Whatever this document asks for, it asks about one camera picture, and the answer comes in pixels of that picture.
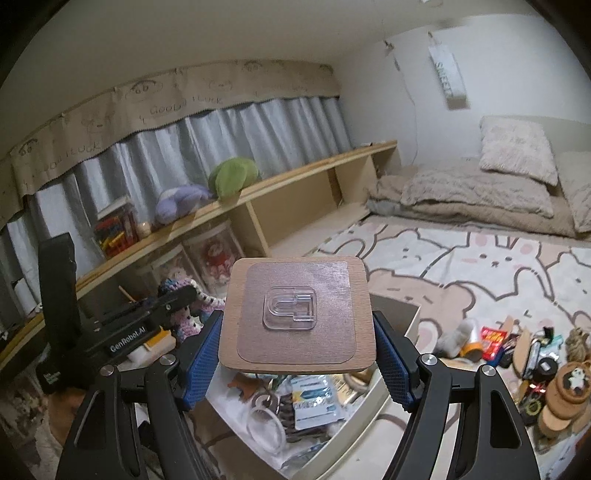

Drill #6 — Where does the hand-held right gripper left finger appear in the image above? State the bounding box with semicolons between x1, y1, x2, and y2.
55;310;226;480

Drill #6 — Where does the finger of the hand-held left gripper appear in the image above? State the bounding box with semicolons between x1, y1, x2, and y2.
134;285;197;325

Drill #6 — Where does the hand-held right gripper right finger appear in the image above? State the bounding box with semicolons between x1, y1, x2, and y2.
372;310;541;480

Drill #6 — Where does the purple blue crochet piece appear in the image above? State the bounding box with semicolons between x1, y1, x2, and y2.
157;272;227;343

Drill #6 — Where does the white storage container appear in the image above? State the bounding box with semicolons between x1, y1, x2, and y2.
190;291;422;472

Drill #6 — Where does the wooden board with clear hook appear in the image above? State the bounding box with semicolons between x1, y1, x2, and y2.
218;257;378;376

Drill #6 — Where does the person's left forearm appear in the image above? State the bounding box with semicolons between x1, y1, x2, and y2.
0;364;88;467

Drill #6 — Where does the clear box with red plush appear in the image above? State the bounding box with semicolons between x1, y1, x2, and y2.
182;222;246;288

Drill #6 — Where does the blue white packet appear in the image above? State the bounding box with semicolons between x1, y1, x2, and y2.
291;375;348;432

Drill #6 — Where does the clear jar with colourful contents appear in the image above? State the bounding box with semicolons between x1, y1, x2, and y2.
95;198;140;260

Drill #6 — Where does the purple plush toy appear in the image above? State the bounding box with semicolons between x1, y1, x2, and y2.
154;185;218;226

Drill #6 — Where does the red snack packet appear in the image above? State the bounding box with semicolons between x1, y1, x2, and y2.
480;327;507;367

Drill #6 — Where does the printed bed sheet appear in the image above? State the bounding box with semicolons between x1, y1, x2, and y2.
305;215;591;480

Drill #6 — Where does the tilted rounded wooden box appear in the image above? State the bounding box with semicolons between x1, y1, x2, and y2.
510;325;534;380

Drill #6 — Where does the green plush toy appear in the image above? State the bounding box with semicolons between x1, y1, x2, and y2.
208;158;262;200

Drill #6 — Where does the long wooden shelf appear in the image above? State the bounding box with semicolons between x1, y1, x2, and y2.
0;141;400;370

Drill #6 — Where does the beige folded blanket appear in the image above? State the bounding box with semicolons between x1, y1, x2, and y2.
367;173;591;239

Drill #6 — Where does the grey curtain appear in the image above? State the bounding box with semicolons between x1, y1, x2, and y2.
0;95;352;324

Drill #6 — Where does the round wooden box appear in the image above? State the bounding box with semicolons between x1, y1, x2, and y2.
538;399;591;438

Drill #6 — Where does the cork panda coaster stack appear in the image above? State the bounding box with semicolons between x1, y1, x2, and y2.
551;362;591;403

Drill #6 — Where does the twine ball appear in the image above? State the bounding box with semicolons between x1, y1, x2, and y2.
566;327;591;363

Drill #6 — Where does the beige printed valance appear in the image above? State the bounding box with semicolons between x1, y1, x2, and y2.
0;60;343;228

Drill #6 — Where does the fluffy square pillow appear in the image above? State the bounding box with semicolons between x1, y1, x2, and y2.
479;115;560;186

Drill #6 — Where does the beige quilted pillow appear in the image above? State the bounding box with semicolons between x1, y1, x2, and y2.
556;152;591;234

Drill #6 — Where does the white hanging sign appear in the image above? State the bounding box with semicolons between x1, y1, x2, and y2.
427;44;470;110

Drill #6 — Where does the white plastic ring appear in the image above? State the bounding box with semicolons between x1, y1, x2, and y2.
245;406;288;454

